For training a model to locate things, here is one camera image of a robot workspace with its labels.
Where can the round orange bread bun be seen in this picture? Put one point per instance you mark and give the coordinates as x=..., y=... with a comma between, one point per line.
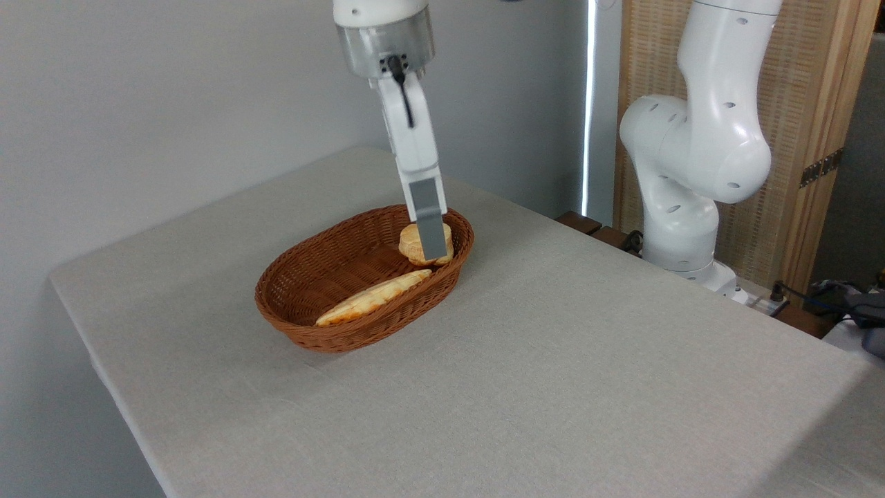
x=411, y=243

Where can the dark brown wooden block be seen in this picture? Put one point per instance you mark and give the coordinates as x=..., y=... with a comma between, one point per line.
x=802, y=321
x=579, y=223
x=612, y=238

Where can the long baguette bread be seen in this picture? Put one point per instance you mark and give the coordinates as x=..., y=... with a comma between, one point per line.
x=366, y=301

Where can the brown wicker basket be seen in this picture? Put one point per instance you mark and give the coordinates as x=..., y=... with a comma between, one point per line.
x=311, y=339

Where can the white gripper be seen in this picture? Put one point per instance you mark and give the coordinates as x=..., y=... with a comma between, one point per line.
x=415, y=145

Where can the white power strip with plug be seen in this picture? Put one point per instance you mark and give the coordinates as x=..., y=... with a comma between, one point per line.
x=767, y=303

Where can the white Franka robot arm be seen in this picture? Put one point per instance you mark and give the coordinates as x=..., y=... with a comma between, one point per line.
x=712, y=138

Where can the metal screen hinge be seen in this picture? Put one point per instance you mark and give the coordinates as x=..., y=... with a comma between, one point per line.
x=821, y=168

